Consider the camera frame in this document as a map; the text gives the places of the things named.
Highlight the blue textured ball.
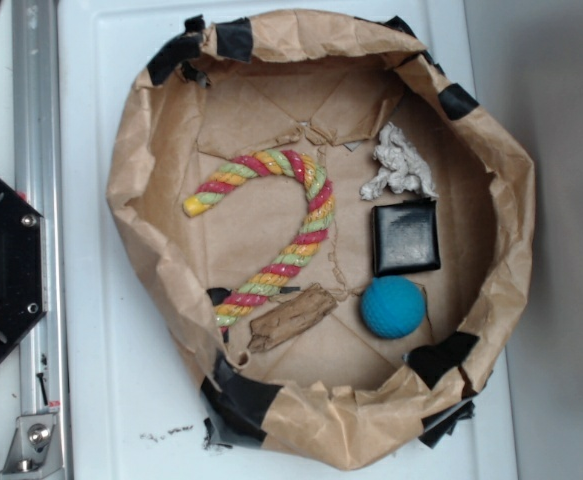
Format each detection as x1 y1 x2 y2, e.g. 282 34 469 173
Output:
360 276 426 339

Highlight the brown paper bag bin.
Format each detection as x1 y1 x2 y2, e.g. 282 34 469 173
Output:
106 9 535 470

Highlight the brown wood piece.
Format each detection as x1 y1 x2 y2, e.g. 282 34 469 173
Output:
248 284 338 353

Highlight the black square pad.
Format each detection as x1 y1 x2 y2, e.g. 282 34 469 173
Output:
371 200 441 277

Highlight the white plastic tray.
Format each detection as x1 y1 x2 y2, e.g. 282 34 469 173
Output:
57 1 518 479

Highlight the multicolour rope candy cane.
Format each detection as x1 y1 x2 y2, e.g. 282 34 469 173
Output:
182 149 335 330

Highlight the aluminium extrusion rail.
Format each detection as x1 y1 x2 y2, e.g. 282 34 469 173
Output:
12 1 74 479

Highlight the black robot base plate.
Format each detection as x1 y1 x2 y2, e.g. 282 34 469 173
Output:
0 178 45 363

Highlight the metal corner bracket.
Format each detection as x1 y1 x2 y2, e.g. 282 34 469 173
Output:
0 413 63 479

